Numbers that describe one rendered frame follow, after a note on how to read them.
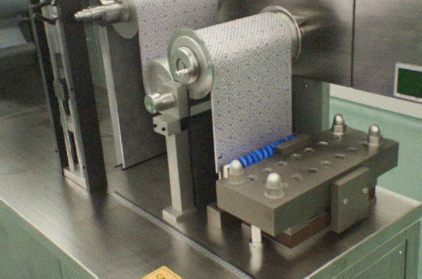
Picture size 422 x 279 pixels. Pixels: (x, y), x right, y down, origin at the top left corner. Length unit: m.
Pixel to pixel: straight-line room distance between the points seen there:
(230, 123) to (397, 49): 0.37
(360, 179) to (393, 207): 0.15
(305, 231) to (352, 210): 0.11
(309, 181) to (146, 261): 0.36
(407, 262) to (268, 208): 0.45
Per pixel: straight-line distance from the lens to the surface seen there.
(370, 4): 1.28
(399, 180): 3.45
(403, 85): 1.27
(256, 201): 1.11
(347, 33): 1.33
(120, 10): 1.34
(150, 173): 1.53
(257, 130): 1.29
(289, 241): 1.18
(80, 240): 1.30
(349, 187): 1.22
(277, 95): 1.31
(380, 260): 1.34
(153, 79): 1.32
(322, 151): 1.30
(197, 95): 1.20
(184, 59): 1.17
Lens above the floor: 1.58
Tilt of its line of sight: 22 degrees down
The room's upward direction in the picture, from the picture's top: 4 degrees counter-clockwise
